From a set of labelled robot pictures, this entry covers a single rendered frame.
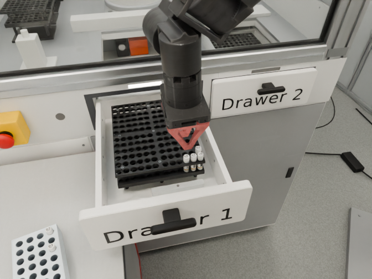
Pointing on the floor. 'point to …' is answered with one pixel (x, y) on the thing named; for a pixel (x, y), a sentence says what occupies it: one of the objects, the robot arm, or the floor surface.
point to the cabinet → (238, 163)
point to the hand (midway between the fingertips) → (186, 139)
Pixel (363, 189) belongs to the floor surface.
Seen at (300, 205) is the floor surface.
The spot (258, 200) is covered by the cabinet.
